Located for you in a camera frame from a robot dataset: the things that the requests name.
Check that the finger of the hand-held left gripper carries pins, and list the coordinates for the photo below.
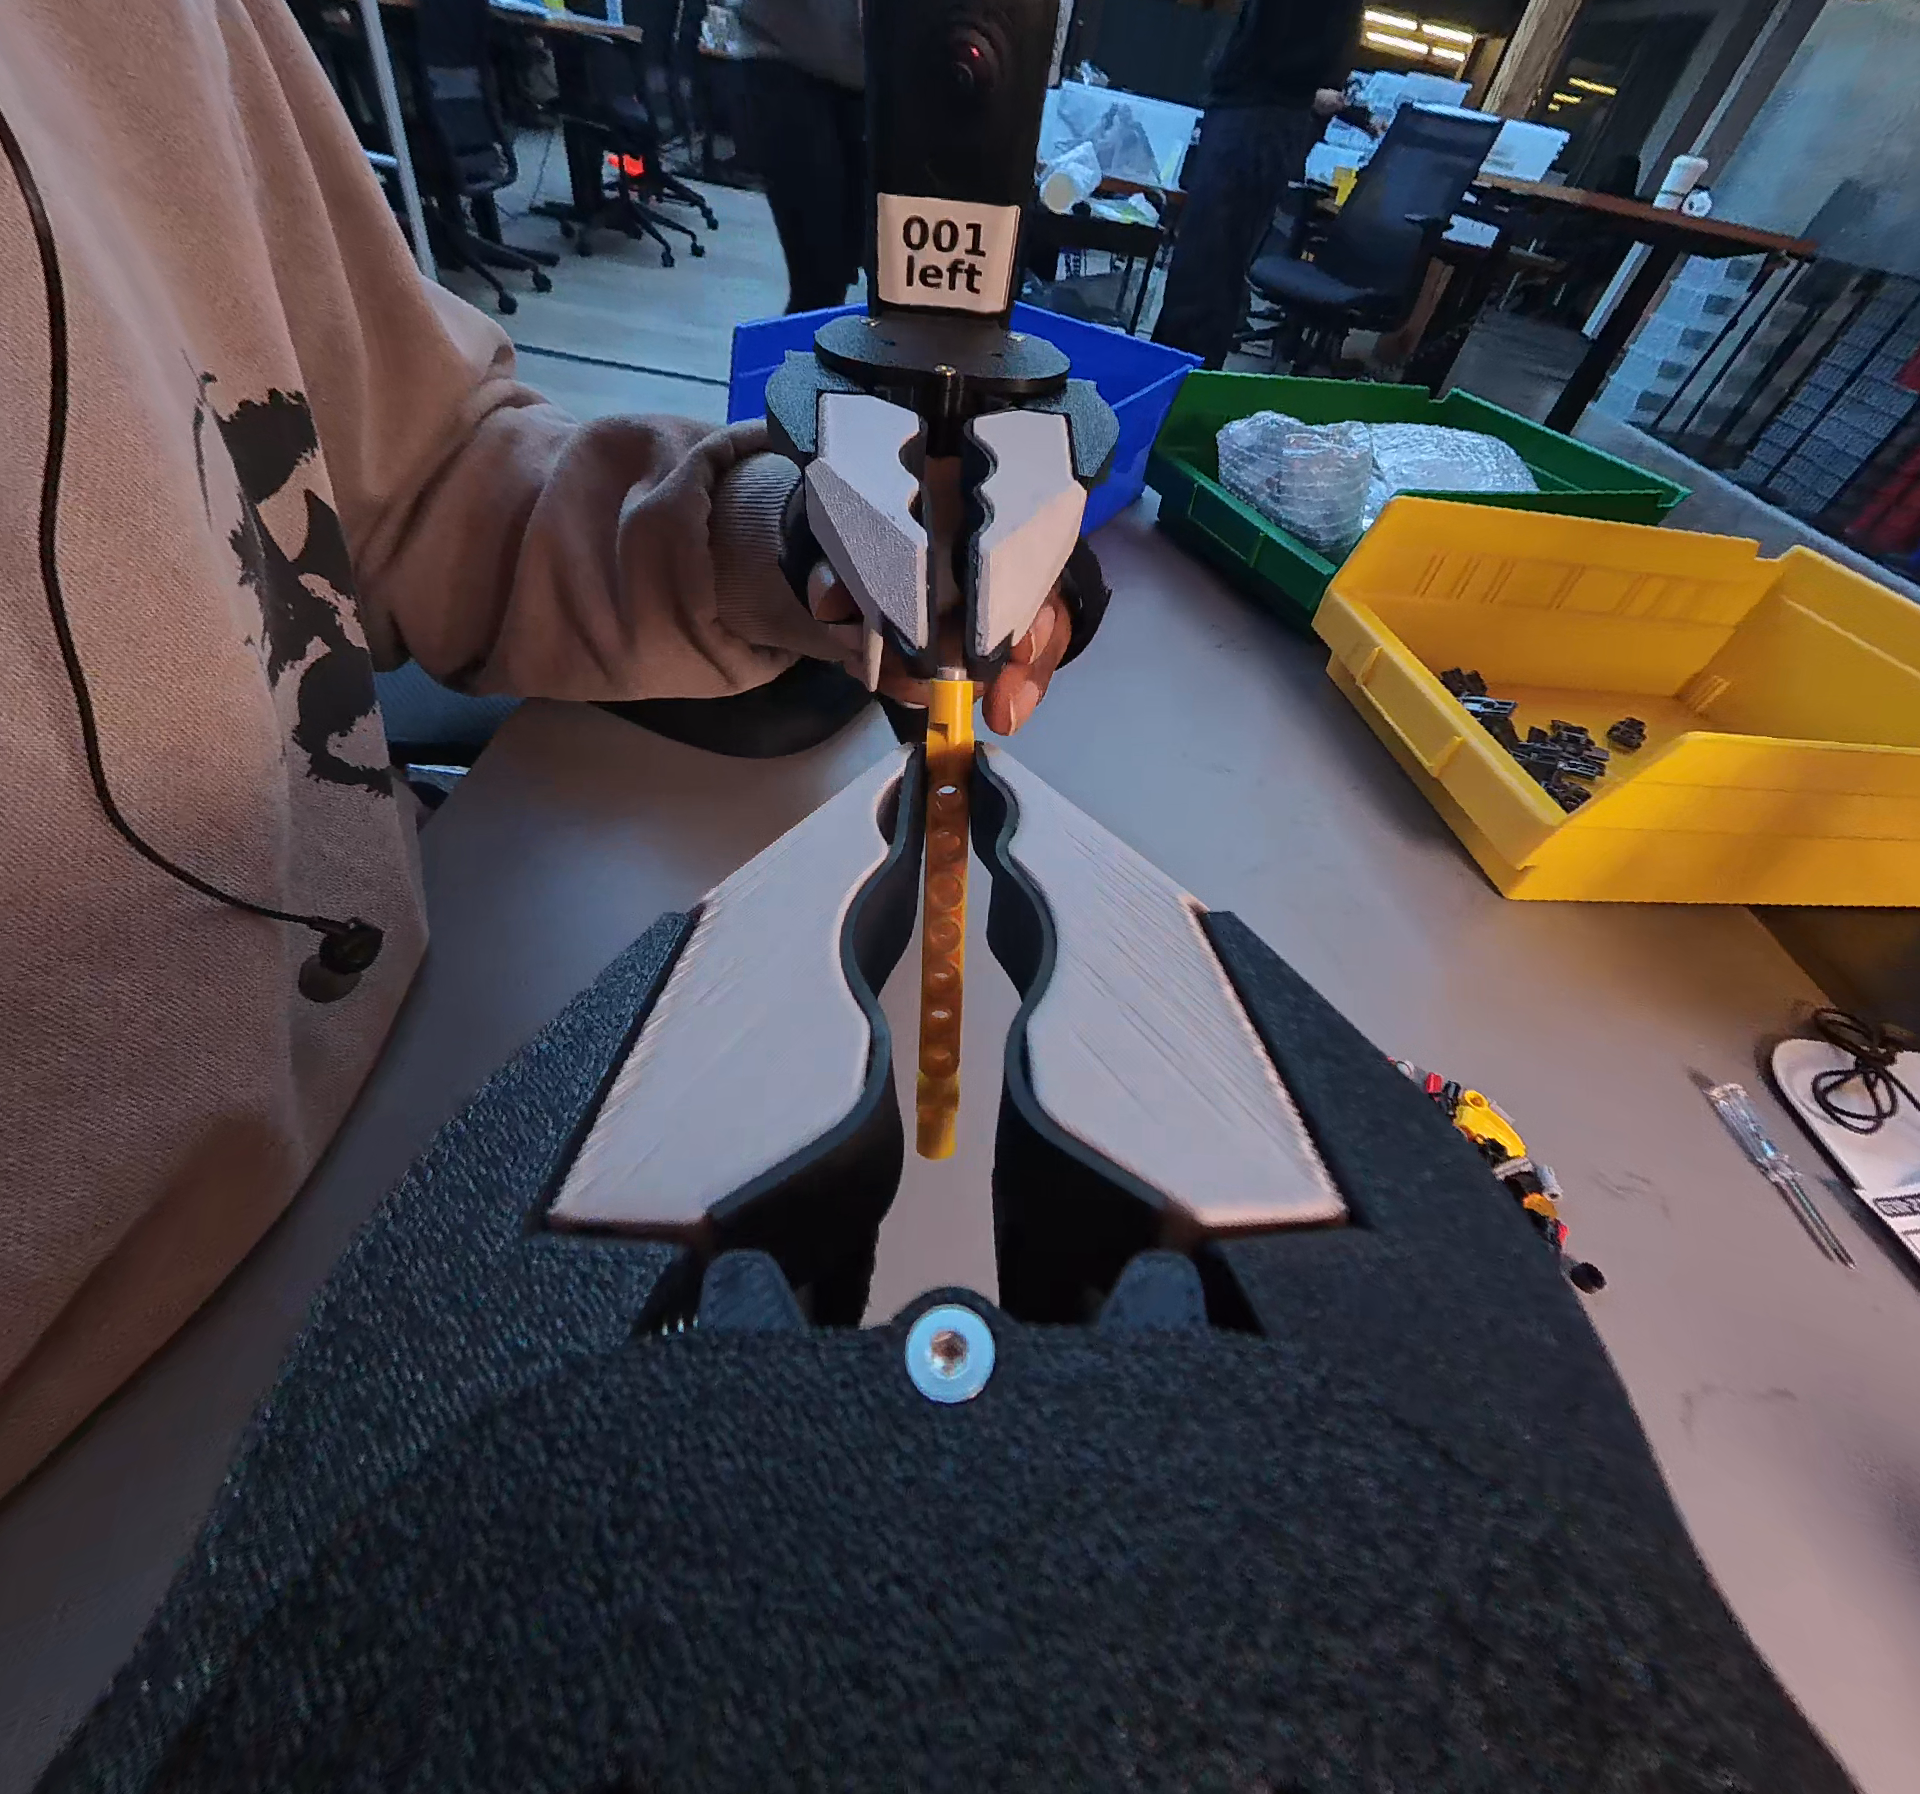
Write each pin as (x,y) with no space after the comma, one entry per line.
(1035,503)
(870,503)

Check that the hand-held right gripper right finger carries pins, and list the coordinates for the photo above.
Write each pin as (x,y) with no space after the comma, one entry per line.
(1171,1059)

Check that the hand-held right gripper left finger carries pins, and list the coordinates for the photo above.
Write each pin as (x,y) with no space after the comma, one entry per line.
(735,1059)

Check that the blue plastic bin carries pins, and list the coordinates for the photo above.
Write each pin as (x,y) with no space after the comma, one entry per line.
(1140,385)

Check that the yellow perforated brick beam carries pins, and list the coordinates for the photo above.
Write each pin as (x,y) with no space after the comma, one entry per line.
(945,924)

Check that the person's left forearm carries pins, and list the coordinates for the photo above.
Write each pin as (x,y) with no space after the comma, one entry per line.
(600,549)

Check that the grey desk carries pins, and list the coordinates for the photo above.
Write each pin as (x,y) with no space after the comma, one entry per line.
(1275,849)

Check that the person's left hand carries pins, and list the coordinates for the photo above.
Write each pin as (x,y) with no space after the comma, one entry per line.
(1027,669)

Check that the white paper cup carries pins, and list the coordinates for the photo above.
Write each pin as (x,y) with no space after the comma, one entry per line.
(1679,181)
(1069,181)

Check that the clear plastic storage box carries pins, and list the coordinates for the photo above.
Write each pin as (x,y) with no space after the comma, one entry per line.
(1125,129)

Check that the green plastic bin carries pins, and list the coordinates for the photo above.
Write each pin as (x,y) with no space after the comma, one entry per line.
(1231,549)

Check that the black knit cuff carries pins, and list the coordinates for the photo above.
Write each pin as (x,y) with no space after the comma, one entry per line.
(750,713)

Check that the crumpled clear plastic bag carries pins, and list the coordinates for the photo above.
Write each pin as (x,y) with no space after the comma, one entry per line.
(1291,482)

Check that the black office chair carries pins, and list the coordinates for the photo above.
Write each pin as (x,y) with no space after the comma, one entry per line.
(644,129)
(465,129)
(1394,218)

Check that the pile of small connector pins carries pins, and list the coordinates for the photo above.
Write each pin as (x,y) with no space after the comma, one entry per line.
(1501,1141)

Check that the flat bubble wrap bag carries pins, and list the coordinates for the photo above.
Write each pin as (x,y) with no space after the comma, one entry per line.
(1447,460)

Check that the heap of black brick parts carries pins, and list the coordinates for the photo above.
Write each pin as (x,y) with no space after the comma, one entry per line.
(1561,751)

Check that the white metal pole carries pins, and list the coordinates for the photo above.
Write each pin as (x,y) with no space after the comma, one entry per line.
(383,98)

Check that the yellow plastic parts bin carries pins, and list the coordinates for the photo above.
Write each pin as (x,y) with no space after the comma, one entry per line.
(1726,804)

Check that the background work table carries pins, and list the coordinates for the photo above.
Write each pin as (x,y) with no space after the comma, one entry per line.
(1650,206)

